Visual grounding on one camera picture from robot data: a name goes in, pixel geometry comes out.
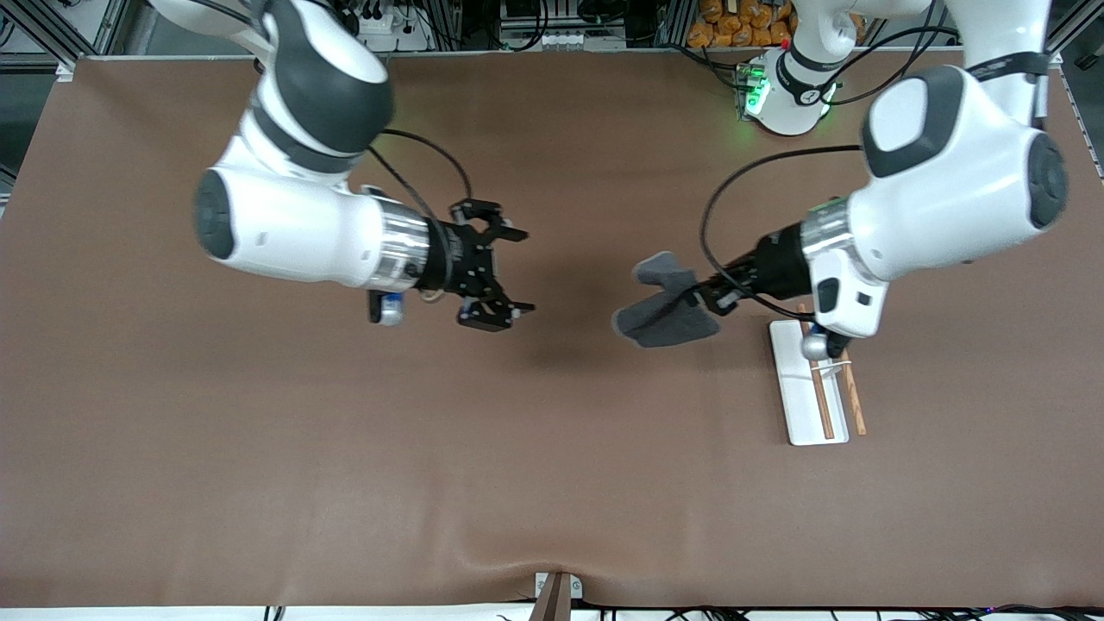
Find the grey towel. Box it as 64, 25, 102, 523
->
612, 251, 722, 348

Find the white rack with wooden bars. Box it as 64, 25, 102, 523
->
768, 302, 868, 447

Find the brown table mat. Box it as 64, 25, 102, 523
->
0, 47, 1104, 609

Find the white power strip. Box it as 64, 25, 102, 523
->
354, 4, 432, 53

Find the orange packaged items pile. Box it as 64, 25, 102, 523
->
687, 0, 799, 48

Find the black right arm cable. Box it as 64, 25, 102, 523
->
367, 129, 474, 227

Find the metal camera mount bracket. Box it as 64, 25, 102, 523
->
528, 571, 584, 621

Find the aluminium frame profile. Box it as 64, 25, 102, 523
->
1048, 0, 1104, 70
0, 0, 147, 70

